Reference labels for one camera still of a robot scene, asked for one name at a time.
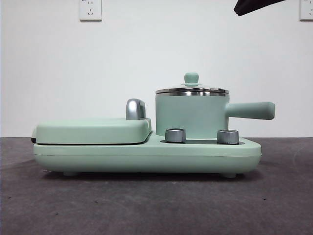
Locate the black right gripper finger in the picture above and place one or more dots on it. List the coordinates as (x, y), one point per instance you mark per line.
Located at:
(247, 6)

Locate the glass pot lid green knob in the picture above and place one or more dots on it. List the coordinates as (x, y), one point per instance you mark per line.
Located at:
(192, 78)

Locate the green hinged griddle lid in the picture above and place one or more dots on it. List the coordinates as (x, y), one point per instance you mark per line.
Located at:
(90, 131)

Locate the silver control knob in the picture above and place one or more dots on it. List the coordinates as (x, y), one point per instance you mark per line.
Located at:
(227, 136)
(174, 135)

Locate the green breakfast machine base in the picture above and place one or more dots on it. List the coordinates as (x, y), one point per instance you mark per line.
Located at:
(146, 156)

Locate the white wall socket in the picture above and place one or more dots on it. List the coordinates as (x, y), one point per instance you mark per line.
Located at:
(306, 9)
(90, 11)

